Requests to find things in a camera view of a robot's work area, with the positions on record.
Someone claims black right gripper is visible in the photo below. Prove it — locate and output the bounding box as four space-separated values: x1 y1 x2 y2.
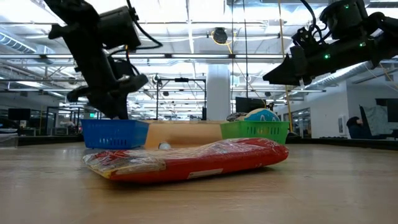
262 45 349 86

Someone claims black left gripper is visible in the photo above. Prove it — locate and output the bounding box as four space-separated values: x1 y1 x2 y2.
66 55 129 121

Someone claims toy donut with blue icing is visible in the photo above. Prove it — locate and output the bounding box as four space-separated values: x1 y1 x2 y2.
244 108 280 123

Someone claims red snack packet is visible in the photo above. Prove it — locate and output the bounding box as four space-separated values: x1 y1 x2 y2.
82 138 290 184

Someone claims blue plastic basket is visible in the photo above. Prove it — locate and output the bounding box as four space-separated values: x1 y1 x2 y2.
80 119 150 149

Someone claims black desk monitor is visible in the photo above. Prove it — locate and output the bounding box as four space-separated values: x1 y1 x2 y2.
235 96 267 114

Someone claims green plastic basket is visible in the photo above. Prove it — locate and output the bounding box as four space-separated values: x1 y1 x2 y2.
220 120 290 145

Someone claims orange plastic tray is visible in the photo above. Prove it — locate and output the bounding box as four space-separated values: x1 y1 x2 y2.
144 120 224 149

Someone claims person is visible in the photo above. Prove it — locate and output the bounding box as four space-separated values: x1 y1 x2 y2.
346 116 374 140

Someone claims small black background monitor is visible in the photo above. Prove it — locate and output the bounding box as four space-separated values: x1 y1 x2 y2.
8 108 31 121

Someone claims clear plastic container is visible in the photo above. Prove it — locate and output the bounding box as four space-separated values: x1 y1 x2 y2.
0 128 19 148

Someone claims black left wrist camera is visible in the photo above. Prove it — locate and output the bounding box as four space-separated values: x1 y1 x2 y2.
109 58 149 95

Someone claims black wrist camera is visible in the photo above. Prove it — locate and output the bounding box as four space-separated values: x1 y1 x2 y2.
291 26 326 49
109 58 149 95

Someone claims black background rig frame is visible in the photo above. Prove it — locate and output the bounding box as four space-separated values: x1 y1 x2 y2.
154 74 208 121

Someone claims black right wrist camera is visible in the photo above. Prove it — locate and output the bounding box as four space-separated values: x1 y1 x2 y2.
291 26 326 49

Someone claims silver ceiling duct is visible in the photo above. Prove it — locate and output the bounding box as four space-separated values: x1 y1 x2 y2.
310 62 374 90
0 30 47 55

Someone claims black ceiling cable reel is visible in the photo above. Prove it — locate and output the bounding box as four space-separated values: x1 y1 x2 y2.
212 27 229 45

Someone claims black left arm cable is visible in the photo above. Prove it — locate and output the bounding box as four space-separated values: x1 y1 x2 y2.
125 0 164 75

